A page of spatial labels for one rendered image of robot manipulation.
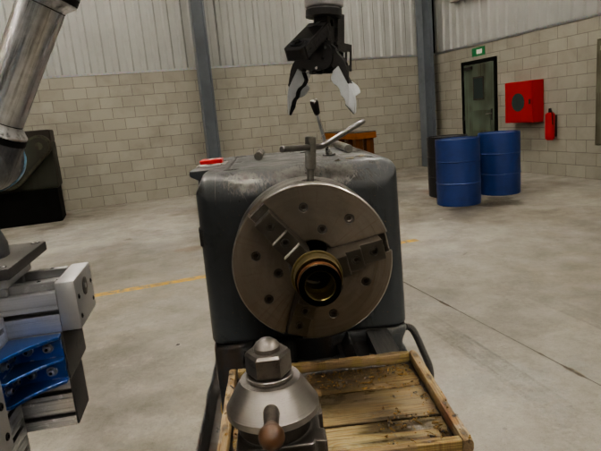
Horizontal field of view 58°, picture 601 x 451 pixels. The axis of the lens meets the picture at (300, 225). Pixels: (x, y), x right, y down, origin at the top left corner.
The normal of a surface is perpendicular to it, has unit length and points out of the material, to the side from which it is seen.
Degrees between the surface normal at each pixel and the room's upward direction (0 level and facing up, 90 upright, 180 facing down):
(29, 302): 90
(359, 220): 90
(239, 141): 90
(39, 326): 90
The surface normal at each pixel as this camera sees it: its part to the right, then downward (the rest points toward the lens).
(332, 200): 0.06, 0.19
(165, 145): 0.32, 0.16
